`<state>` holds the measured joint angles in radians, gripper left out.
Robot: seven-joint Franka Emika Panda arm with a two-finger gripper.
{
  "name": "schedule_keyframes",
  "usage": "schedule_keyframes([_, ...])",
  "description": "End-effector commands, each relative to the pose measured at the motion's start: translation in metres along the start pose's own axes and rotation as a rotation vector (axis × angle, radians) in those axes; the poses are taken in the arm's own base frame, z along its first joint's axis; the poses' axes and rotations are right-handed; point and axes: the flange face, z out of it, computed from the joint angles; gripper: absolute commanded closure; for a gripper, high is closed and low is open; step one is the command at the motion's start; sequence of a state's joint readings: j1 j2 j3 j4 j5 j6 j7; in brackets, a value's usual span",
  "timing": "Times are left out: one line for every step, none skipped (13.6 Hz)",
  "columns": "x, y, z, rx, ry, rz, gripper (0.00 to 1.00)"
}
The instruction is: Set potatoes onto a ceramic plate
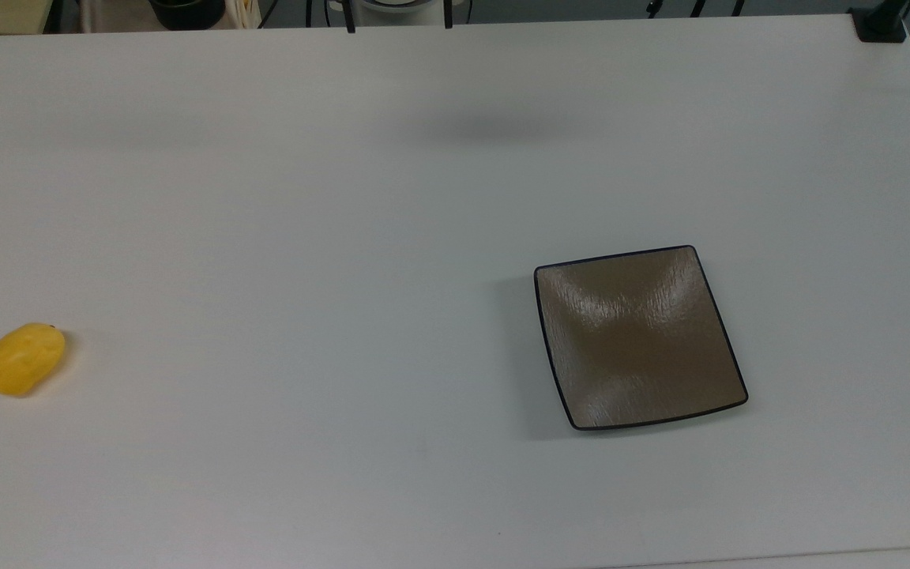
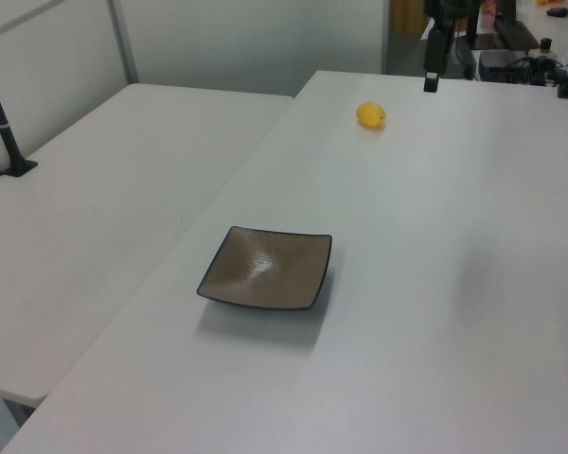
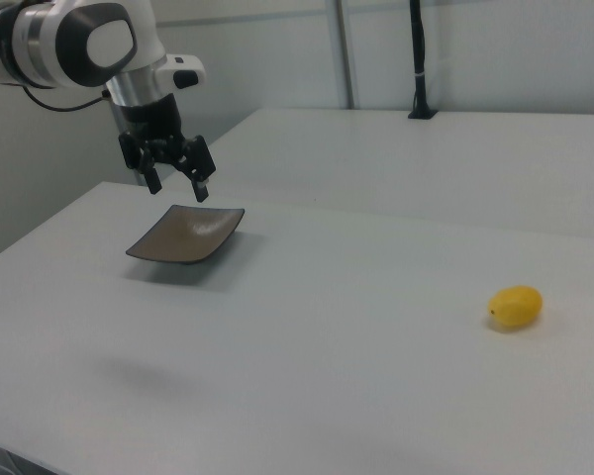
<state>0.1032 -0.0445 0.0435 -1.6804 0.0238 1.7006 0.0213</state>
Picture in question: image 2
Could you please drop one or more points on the orange wooden door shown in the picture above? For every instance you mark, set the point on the orange wooden door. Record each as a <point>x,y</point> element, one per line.
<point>407,16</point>

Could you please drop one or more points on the black computer mouse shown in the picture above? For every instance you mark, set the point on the black computer mouse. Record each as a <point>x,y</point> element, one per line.
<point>557,12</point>

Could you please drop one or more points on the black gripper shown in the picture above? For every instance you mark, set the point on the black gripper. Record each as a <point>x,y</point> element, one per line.
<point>435,49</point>

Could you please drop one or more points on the brown square ceramic plate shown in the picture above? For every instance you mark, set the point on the brown square ceramic plate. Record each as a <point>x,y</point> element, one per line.
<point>265,269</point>

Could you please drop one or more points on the grey door frame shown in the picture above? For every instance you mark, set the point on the grey door frame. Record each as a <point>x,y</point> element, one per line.
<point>386,35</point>

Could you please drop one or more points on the black flat tray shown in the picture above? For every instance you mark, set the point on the black flat tray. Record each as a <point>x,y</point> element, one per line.
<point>516,35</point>

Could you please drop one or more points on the black camera stand pole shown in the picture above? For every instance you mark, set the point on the black camera stand pole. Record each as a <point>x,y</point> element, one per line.
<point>5,133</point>

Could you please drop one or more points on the yellow potato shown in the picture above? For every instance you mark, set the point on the yellow potato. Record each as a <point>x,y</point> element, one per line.
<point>370,115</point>

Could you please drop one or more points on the black equipment box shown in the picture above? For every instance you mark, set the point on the black equipment box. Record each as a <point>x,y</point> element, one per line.
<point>497,61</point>

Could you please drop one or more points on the pink bottle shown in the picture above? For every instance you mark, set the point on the pink bottle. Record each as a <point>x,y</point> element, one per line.
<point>488,13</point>

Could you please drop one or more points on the black round knob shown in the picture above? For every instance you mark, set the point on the black round knob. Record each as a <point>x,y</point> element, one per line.
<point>546,44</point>

